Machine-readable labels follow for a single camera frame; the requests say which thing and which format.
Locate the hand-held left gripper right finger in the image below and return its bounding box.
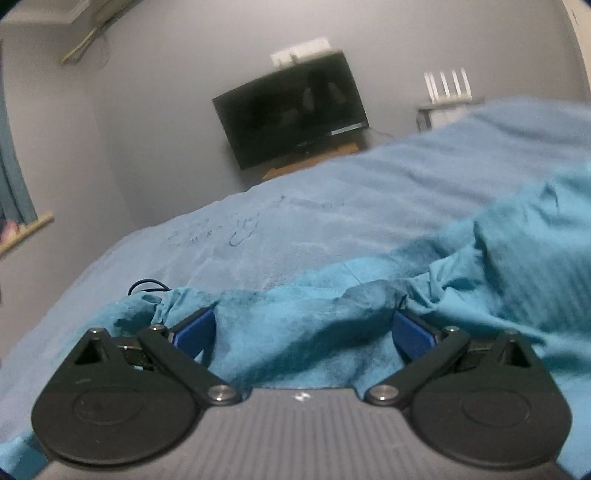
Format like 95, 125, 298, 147
364, 309, 539, 408

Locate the light blue bed blanket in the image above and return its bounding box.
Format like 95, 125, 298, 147
0, 96, 591, 446

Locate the wooden window sill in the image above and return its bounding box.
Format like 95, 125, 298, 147
0, 212, 55, 257

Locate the white wall outlet plate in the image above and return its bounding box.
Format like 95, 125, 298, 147
270, 37, 333, 68

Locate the wooden television stand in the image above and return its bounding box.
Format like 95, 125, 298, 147
261, 142, 361, 184

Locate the white router with antennas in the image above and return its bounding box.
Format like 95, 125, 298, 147
423, 68, 474, 105

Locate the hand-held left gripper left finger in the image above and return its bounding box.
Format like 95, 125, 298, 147
74, 308, 242, 407

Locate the teal window curtain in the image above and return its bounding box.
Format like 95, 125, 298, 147
0, 41, 38, 227

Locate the black flat television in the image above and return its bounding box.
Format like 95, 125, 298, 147
212, 51, 370, 172

